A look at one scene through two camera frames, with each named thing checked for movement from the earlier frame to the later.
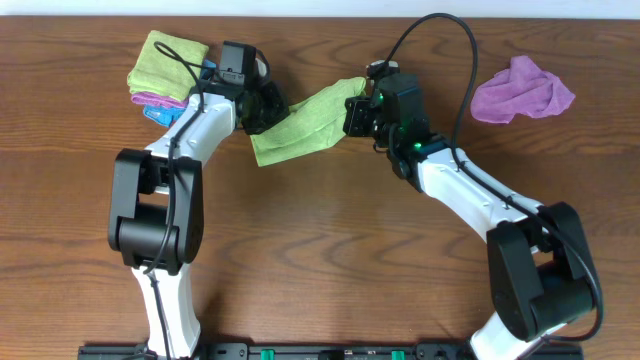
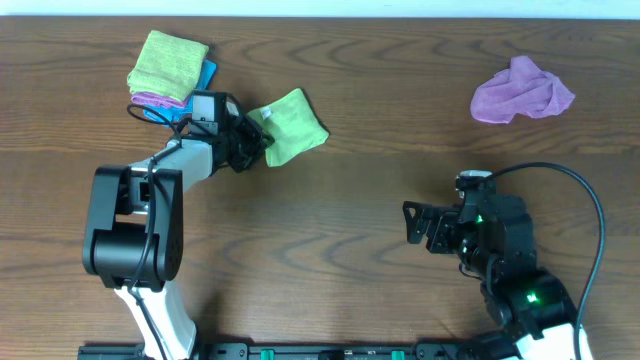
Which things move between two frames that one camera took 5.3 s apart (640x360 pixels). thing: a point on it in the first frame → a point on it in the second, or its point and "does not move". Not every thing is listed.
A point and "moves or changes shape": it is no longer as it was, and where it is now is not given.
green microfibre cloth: (311, 125) moves or changes shape
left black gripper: (279, 110) → (258, 140)
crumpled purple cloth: (521, 88) does not move
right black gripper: (356, 108) → (444, 220)
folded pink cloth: (158, 99) does not move
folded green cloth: (167, 66) does not move
